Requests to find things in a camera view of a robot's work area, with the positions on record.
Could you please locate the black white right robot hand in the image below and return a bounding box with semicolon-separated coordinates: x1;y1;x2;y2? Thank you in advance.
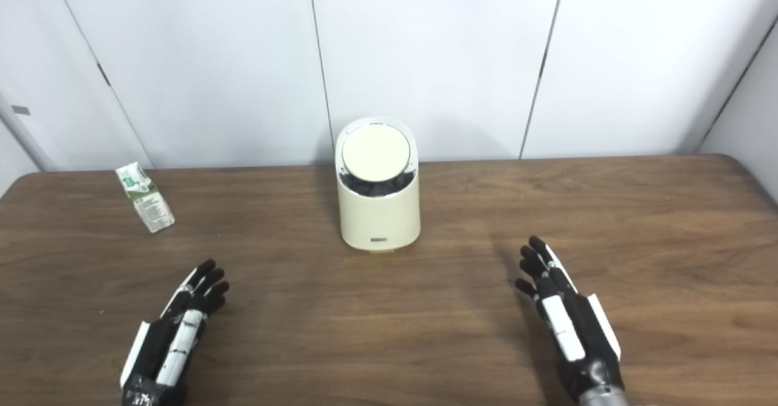
515;236;627;398

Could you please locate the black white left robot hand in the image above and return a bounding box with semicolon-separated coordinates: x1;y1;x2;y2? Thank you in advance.
120;259;230;406

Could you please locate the cream round bin lid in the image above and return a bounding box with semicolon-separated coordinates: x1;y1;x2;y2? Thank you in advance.
342;125;411;182

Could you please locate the white green milk carton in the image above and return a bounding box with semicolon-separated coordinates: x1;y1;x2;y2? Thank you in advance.
115;162;176;233

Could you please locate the cream-colored round bin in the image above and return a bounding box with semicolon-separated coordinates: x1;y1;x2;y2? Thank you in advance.
335;116;421;252

